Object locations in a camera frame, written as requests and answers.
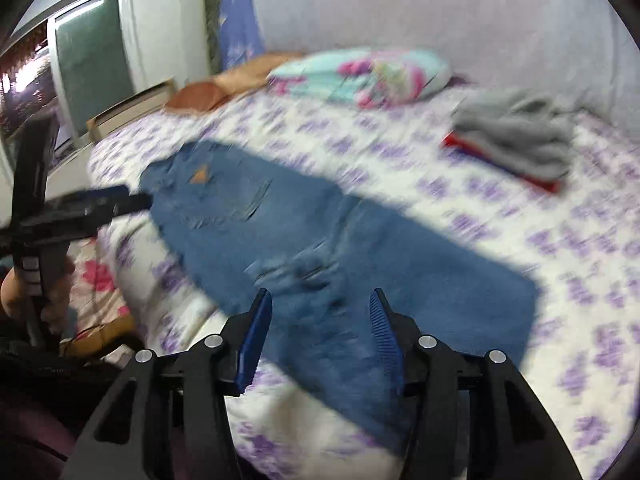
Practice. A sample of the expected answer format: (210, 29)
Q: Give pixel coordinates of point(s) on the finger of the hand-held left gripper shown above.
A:
(107, 201)

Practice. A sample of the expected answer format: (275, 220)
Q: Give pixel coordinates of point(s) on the person's left hand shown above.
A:
(47, 295)

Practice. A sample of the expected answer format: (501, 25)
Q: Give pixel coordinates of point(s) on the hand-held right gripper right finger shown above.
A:
(384, 332)

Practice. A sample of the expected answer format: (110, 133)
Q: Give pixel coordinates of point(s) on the colourful printed pillow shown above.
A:
(360, 75)

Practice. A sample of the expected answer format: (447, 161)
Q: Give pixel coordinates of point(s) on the blue denim pants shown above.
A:
(320, 260)

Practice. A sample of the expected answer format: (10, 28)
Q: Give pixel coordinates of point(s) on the red folded cloth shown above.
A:
(505, 167)

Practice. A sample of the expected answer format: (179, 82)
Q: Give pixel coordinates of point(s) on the blue printed hanging cloth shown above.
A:
(239, 15)

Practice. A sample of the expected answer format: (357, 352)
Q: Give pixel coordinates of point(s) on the grey folded cloth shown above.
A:
(520, 132)

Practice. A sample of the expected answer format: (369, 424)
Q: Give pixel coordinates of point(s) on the purple floral bed sheet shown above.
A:
(450, 240)

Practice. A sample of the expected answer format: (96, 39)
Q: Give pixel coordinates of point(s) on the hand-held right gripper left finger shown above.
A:
(254, 336)

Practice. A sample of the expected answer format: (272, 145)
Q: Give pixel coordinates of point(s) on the window with white frame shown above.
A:
(90, 55)

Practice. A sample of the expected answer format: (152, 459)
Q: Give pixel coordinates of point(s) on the wooden bed frame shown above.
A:
(127, 107)

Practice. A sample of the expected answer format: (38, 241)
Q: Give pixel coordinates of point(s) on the pink floral blanket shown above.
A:
(95, 295)

